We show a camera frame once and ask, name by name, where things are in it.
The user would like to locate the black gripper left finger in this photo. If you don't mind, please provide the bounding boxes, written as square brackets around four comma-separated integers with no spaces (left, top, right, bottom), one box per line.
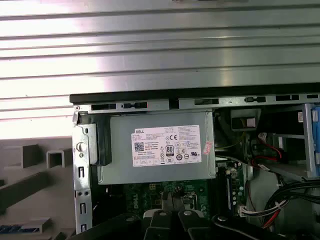
[69,191,179,240]

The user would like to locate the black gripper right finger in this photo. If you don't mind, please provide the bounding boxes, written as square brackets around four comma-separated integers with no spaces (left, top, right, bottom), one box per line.
[174,196,278,240]

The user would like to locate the green motherboard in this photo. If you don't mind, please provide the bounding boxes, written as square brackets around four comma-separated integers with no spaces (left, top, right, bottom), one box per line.
[91,159,248,240]

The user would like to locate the white board connector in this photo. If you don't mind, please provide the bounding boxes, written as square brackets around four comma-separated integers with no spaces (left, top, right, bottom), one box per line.
[237,205,249,218]

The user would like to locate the grey power supply unit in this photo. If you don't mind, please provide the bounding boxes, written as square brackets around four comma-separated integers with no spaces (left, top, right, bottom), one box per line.
[97,111,217,186]

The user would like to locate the black open PC case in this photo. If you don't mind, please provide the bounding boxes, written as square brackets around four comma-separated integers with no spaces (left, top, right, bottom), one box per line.
[69,83,320,240]

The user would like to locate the grey parts rack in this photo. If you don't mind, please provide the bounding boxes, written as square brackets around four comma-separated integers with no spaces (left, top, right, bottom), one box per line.
[0,136,77,240]

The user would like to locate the metal drive cage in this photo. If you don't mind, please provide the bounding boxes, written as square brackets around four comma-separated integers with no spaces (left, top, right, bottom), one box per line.
[262,102,320,183]

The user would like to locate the blue drive latch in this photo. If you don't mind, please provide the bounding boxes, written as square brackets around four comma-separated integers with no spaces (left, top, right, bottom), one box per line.
[309,103,320,177]

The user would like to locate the black cable bundle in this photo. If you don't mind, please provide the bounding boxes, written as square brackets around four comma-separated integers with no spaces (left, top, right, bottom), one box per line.
[262,180,320,227]

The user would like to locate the orange red power wires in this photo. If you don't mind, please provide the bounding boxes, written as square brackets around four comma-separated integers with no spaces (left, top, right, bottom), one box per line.
[251,144,286,168]

